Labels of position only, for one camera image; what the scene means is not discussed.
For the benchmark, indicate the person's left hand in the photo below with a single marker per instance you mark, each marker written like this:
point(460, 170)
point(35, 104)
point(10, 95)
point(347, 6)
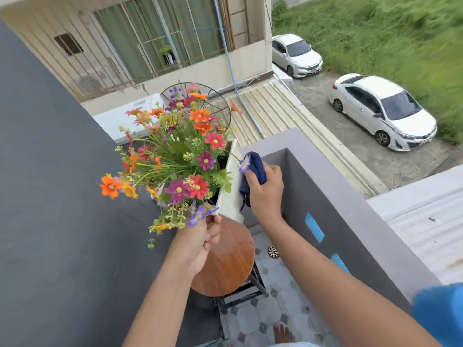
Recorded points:
point(195, 245)

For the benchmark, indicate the person's right hand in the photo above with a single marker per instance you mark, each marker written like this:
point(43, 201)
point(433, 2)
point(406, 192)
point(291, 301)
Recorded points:
point(267, 198)

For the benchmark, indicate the dark blue cloth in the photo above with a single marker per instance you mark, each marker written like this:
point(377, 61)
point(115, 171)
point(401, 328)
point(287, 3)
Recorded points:
point(257, 166)

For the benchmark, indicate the colourful artificial flowers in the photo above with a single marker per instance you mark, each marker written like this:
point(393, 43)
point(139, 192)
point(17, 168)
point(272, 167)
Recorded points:
point(181, 148)

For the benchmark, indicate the blue plastic watering can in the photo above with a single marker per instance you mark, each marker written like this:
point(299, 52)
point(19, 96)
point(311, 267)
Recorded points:
point(441, 314)

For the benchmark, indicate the person's left forearm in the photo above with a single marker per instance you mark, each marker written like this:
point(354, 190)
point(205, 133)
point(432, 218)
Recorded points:
point(159, 303)

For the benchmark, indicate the person's right forearm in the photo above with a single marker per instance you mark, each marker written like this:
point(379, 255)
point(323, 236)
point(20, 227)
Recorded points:
point(343, 285)

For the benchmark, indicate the person's white shirt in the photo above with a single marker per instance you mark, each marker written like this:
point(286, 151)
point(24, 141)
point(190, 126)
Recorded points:
point(296, 345)

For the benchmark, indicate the round wooden table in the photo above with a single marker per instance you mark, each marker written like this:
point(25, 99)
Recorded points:
point(228, 263)

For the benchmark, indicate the round metal floor drain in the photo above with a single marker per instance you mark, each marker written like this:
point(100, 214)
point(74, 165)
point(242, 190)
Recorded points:
point(273, 252)

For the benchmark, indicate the beige corrugated roof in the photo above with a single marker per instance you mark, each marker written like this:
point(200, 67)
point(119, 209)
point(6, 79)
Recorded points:
point(289, 115)

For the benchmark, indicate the black mesh satellite dish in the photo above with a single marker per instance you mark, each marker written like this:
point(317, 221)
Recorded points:
point(220, 108)

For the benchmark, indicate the blue drain pipe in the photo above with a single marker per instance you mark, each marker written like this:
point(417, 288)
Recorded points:
point(232, 75)

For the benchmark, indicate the white sedan car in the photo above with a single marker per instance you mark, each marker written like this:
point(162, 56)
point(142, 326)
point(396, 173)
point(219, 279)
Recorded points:
point(379, 108)

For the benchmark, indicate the white air conditioner unit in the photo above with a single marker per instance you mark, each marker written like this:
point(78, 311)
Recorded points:
point(115, 122)

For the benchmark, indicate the silver sedan car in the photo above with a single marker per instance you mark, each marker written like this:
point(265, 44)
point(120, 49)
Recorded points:
point(296, 54)

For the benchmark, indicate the white corrugated metal roof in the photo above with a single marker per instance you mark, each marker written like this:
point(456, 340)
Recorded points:
point(427, 227)

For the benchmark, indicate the small hanging green plant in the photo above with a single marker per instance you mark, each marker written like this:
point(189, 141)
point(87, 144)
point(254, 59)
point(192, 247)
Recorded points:
point(166, 50)

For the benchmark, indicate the green grassy vegetation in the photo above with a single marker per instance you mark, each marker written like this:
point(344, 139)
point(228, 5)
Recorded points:
point(379, 32)

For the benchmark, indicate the barred window green curtain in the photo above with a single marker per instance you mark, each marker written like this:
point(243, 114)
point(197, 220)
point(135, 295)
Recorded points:
point(144, 39)

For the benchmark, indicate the small dark vent window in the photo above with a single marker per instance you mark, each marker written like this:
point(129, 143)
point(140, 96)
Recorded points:
point(68, 44)

